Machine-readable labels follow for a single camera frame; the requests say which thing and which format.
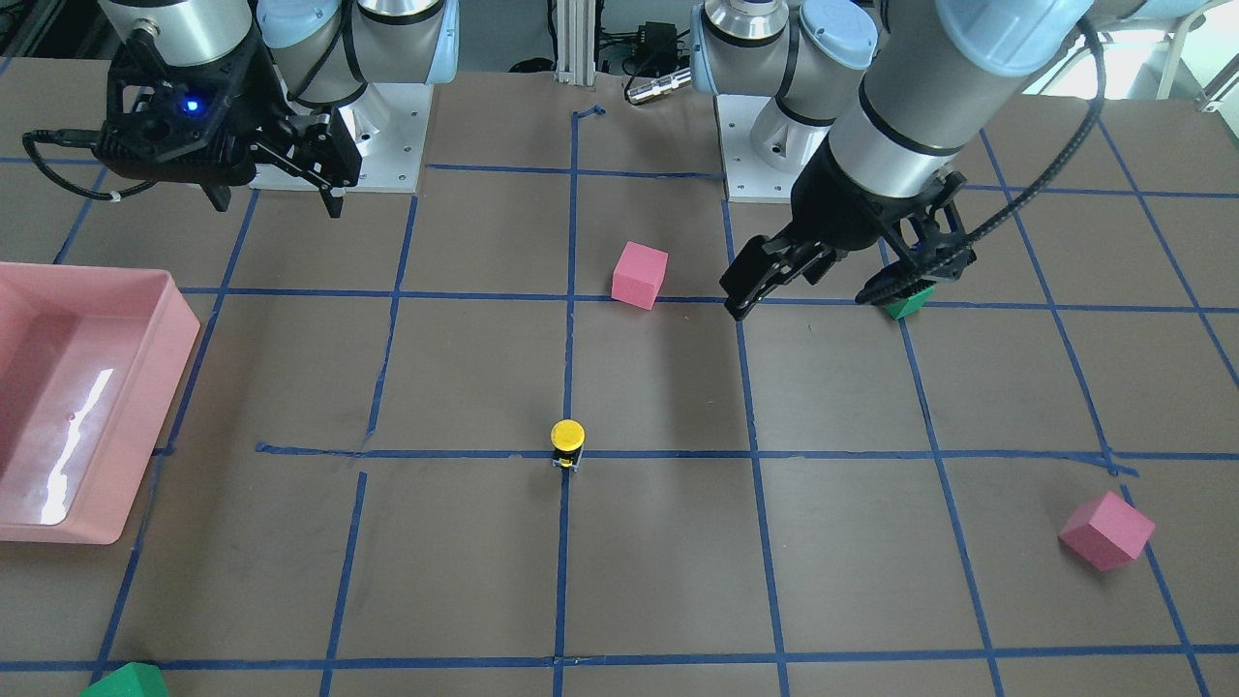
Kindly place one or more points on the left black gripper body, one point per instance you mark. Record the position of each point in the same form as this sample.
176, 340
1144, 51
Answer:
844, 211

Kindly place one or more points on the pink cube centre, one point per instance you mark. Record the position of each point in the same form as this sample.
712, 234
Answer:
639, 275

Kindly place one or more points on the silver metal cylinder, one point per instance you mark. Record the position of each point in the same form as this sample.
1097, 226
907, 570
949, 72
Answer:
658, 88

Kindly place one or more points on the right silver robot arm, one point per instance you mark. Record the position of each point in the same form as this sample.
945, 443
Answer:
322, 96

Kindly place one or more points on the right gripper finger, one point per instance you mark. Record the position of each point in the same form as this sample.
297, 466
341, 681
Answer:
219, 195
318, 148

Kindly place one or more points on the yellow push button switch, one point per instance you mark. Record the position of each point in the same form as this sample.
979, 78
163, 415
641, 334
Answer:
568, 438

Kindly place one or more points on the pink plastic tray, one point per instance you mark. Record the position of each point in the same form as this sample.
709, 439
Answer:
91, 357

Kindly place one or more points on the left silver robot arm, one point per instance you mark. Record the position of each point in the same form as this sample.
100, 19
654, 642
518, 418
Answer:
898, 95

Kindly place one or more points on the pink cube far side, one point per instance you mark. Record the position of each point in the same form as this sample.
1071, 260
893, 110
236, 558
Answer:
1107, 532

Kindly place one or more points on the green cube near tray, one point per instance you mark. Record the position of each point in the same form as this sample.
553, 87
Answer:
134, 679

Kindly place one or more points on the green cube near base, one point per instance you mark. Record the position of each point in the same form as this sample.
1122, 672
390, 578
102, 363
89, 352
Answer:
905, 307

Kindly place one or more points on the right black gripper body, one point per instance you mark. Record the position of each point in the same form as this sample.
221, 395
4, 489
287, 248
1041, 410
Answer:
259, 108

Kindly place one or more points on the pink cube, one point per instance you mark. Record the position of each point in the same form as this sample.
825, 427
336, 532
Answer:
639, 275
1107, 532

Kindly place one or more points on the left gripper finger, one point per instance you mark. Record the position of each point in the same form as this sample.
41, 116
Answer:
767, 262
940, 254

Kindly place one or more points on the aluminium profile post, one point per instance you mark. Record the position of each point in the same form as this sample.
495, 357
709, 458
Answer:
575, 24

